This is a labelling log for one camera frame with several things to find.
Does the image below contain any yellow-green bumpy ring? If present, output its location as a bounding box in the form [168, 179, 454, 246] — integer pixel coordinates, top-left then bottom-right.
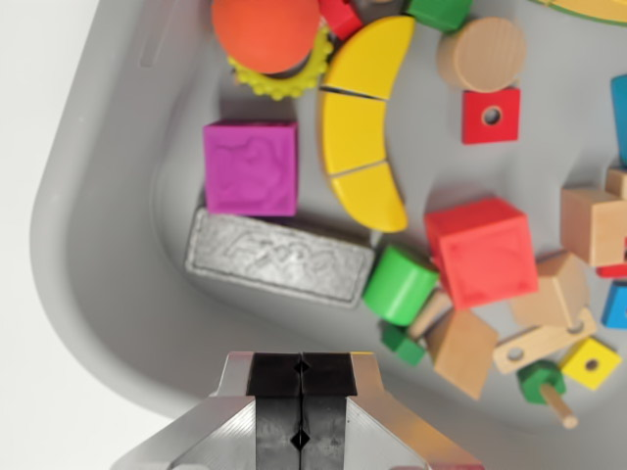
[227, 23, 334, 102]

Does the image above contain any natural wooden cylinder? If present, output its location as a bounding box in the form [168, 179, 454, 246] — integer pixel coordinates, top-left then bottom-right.
[436, 17, 528, 94]

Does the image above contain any blue cube with hole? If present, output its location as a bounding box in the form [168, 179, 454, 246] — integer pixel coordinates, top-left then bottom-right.
[601, 281, 627, 330]

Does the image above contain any grey plastic bin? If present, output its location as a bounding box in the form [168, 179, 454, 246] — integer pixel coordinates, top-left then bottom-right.
[28, 0, 627, 470]

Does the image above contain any green wooden cylinder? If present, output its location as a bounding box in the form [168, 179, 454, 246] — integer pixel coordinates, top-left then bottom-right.
[361, 244, 441, 328]

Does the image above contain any yellow wooden sliced banana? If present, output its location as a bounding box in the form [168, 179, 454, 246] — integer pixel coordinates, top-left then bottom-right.
[317, 14, 416, 234]

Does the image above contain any small green wooden cube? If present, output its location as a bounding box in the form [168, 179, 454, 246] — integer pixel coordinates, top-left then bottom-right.
[379, 322, 427, 367]

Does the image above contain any yellow cube with hole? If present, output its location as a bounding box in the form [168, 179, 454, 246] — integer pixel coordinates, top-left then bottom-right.
[558, 336, 623, 392]

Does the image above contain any orange foam ball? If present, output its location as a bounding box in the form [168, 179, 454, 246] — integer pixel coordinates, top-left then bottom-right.
[211, 0, 324, 75]

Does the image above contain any red embossed rubber cube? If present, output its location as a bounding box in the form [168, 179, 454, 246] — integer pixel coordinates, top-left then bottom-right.
[423, 197, 540, 312]

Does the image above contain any natural wooden peg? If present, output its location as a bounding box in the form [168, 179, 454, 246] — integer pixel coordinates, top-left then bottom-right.
[538, 381, 579, 431]
[406, 288, 455, 342]

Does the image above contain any magenta embossed rubber cube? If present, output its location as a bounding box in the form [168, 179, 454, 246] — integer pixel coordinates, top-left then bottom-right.
[202, 118, 299, 218]

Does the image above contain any natural wooden block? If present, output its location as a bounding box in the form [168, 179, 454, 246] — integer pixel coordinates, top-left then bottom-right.
[560, 185, 627, 268]
[604, 165, 627, 200]
[508, 252, 592, 329]
[424, 308, 501, 401]

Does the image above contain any silver embossed rectangular block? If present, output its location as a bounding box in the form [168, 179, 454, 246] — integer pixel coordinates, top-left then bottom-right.
[184, 208, 377, 309]

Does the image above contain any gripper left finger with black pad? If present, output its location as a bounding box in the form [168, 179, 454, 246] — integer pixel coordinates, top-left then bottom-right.
[110, 351, 302, 470]

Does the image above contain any red square with hole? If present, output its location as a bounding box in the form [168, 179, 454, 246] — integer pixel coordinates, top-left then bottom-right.
[460, 86, 522, 146]

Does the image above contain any wooden strip with holes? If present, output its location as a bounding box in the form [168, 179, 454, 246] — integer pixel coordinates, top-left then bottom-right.
[492, 306, 600, 376]

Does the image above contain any green wooden hex nut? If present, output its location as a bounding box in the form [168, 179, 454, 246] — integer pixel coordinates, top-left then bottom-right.
[516, 359, 567, 405]

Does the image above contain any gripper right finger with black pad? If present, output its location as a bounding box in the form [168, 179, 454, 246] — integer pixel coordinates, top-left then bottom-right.
[302, 351, 486, 470]

